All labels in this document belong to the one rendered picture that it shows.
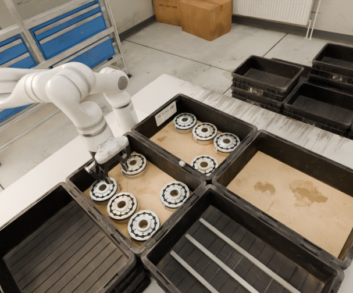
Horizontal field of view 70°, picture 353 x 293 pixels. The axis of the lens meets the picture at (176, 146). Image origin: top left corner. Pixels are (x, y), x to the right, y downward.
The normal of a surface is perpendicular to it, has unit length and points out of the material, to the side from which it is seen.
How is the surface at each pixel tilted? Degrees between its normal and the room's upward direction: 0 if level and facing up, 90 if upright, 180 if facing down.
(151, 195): 0
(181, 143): 0
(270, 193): 0
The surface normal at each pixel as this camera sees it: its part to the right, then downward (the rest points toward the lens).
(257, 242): -0.12, -0.67
